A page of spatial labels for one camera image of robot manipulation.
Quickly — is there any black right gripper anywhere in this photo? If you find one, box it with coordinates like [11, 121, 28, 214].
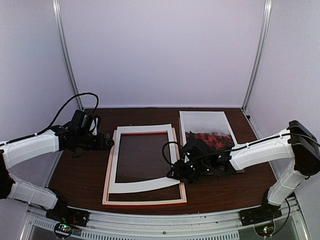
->
[166, 159, 211, 185]

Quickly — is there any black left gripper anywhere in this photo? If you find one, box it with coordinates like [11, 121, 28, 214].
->
[76, 131, 114, 151]

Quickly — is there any clear acrylic sheet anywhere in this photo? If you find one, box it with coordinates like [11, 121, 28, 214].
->
[109, 132, 180, 202]

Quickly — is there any pink wooden picture frame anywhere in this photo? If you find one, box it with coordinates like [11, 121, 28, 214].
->
[102, 127, 187, 208]

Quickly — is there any brown backing board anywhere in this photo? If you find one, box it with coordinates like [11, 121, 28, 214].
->
[177, 116, 245, 175]

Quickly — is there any red landscape photo print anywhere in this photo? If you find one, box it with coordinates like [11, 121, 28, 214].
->
[179, 111, 238, 150]

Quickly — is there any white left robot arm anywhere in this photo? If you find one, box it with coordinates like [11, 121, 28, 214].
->
[0, 110, 114, 222]

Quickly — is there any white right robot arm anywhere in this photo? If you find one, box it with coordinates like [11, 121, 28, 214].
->
[166, 120, 320, 221]

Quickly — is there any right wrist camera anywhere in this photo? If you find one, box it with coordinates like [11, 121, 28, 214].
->
[181, 150, 192, 163]

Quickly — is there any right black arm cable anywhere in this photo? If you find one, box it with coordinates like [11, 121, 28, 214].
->
[161, 141, 185, 166]

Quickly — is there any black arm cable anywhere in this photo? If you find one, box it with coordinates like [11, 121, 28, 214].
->
[161, 141, 185, 166]
[37, 92, 100, 136]

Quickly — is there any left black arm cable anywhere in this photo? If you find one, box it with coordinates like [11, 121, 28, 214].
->
[37, 92, 100, 136]

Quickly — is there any aluminium front rail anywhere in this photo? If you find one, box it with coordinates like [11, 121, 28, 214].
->
[24, 197, 305, 240]

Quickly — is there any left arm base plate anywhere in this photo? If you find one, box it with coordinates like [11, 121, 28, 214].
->
[45, 207, 90, 227]

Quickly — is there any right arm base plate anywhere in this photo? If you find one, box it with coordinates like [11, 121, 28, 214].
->
[239, 207, 282, 226]

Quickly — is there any left aluminium corner post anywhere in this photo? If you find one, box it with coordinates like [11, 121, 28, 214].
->
[52, 0, 79, 96]

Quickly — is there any aluminium corner post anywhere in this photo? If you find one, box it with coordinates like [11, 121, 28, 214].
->
[52, 0, 79, 96]
[241, 0, 273, 112]

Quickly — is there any right aluminium corner post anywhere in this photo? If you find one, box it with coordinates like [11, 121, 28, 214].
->
[241, 0, 273, 112]

